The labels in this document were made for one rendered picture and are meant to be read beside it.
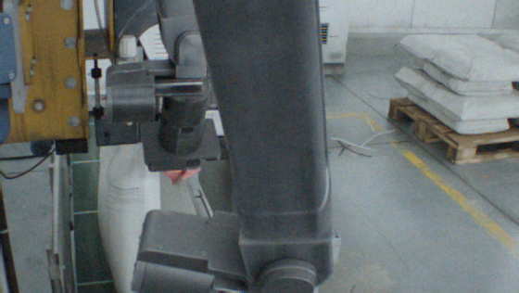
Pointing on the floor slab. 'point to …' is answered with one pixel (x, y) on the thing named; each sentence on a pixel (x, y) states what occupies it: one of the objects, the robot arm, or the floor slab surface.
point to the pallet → (458, 154)
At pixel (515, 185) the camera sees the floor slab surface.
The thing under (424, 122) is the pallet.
